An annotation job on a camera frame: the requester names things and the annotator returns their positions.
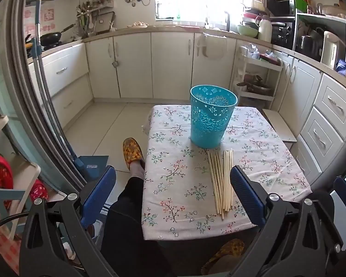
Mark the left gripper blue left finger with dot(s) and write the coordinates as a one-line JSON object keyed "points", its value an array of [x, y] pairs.
{"points": [[95, 194]]}

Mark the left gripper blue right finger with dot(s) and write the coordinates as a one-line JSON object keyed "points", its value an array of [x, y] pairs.
{"points": [[251, 195]]}

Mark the teal perforated plastic basket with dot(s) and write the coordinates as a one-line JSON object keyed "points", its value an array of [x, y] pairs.
{"points": [[211, 110]]}

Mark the blue dustpan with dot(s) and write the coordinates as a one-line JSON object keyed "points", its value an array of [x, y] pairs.
{"points": [[91, 167]]}

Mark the yellow patterned right slipper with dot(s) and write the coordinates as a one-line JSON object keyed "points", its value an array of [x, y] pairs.
{"points": [[226, 259]]}

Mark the yellow patterned slipper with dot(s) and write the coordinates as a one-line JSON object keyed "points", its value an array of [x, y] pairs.
{"points": [[132, 152], [226, 259]]}

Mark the yellow patterned left slipper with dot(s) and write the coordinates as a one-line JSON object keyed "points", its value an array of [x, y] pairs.
{"points": [[132, 152]]}

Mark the white shoe rack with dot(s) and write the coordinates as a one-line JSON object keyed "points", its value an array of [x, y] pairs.
{"points": [[17, 175]]}

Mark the wooden board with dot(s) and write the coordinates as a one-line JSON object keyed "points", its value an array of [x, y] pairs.
{"points": [[280, 126]]}

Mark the red slipper on rack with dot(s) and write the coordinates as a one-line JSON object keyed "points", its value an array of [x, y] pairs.
{"points": [[6, 175]]}

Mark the dark cooking pot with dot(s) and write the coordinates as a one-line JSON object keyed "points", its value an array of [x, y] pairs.
{"points": [[254, 84]]}

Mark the white storage trolley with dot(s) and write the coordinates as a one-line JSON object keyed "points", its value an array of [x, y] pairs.
{"points": [[249, 60]]}

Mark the white electric kettle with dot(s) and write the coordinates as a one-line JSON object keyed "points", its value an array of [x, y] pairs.
{"points": [[333, 50]]}

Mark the black frying pan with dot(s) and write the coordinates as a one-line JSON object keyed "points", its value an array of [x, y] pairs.
{"points": [[52, 38]]}

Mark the white thermos jug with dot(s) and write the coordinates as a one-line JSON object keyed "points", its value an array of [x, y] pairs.
{"points": [[265, 29]]}

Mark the green bowl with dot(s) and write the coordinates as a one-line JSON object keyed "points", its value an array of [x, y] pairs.
{"points": [[247, 31]]}

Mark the black microwave oven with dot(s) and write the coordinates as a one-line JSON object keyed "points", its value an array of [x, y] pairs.
{"points": [[283, 29]]}

